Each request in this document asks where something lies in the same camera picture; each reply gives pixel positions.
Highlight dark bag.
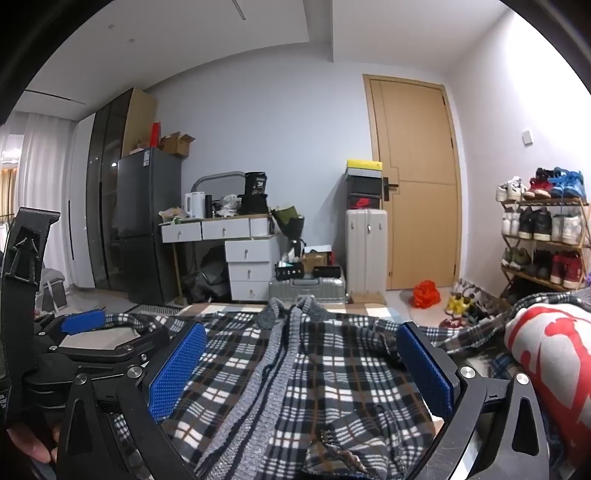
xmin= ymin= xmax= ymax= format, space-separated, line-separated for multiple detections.
xmin=191 ymin=247 xmax=232 ymax=303

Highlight open cardboard box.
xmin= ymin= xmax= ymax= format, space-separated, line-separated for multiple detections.
xmin=159 ymin=132 xmax=197 ymax=158

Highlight person's left hand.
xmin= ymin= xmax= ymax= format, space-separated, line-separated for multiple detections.
xmin=7 ymin=422 xmax=58 ymax=464

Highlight orange plastic bag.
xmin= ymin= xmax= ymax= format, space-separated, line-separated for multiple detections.
xmin=412 ymin=280 xmax=441 ymax=309

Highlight wooden shoe rack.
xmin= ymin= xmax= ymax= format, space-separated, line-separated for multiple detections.
xmin=499 ymin=196 xmax=591 ymax=292

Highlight dark glass wardrobe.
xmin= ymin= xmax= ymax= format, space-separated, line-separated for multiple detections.
xmin=85 ymin=88 xmax=158 ymax=291

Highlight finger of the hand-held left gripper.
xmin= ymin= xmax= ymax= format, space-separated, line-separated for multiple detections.
xmin=44 ymin=322 xmax=188 ymax=370
xmin=34 ymin=309 xmax=108 ymax=344

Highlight silver suitcase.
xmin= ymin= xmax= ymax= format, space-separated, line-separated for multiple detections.
xmin=269 ymin=276 xmax=347 ymax=308

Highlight white desk with drawers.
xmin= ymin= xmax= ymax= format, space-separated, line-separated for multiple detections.
xmin=159 ymin=213 xmax=280 ymax=305

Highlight red white bag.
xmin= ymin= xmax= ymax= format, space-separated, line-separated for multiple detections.
xmin=503 ymin=304 xmax=591 ymax=462

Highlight black bag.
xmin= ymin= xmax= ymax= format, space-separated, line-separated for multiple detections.
xmin=238 ymin=172 xmax=271 ymax=215

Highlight cluster of loose shoes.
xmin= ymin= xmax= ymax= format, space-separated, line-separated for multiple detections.
xmin=438 ymin=277 xmax=509 ymax=329

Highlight dark grey fridge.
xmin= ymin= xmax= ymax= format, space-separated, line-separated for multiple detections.
xmin=113 ymin=148 xmax=183 ymax=305

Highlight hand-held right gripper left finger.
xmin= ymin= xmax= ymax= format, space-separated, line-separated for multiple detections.
xmin=55 ymin=322 xmax=208 ymax=480

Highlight black shoe box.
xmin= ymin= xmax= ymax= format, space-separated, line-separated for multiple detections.
xmin=347 ymin=176 xmax=383 ymax=197

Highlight white sheer curtain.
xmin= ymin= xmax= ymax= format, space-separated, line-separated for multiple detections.
xmin=0 ymin=111 xmax=75 ymax=287

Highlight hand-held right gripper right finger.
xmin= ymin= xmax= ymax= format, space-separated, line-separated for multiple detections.
xmin=396 ymin=322 xmax=551 ymax=480

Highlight plaid fleece garment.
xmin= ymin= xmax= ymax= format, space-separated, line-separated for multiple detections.
xmin=99 ymin=288 xmax=591 ymax=480

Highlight white electric kettle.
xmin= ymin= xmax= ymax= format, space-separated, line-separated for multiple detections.
xmin=185 ymin=191 xmax=206 ymax=220

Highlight wooden door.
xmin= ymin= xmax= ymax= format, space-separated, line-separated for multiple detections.
xmin=362 ymin=74 xmax=462 ymax=291

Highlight green wrapped bouquet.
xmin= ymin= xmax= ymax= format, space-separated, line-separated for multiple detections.
xmin=270 ymin=207 xmax=305 ymax=241

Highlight rows of racked shoes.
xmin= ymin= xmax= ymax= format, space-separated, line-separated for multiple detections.
xmin=496 ymin=167 xmax=591 ymax=287

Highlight yellow lid shoe box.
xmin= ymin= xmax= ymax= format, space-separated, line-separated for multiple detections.
xmin=346 ymin=159 xmax=384 ymax=178

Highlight grey storage basket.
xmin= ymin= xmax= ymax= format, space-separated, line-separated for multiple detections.
xmin=41 ymin=270 xmax=68 ymax=312

